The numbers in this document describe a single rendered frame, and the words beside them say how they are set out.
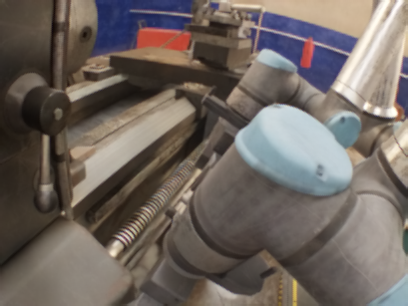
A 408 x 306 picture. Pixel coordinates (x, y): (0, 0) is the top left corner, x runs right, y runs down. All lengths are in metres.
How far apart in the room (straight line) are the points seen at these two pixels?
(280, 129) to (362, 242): 0.11
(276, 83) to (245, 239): 0.44
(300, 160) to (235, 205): 0.06
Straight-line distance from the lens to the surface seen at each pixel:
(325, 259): 0.22
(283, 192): 0.20
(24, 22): 0.31
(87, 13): 0.60
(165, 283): 0.32
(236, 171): 0.21
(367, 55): 0.61
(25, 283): 0.40
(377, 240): 0.24
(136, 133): 0.69
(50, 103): 0.28
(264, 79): 0.63
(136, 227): 0.60
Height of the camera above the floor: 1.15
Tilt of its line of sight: 28 degrees down
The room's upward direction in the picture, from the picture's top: 10 degrees clockwise
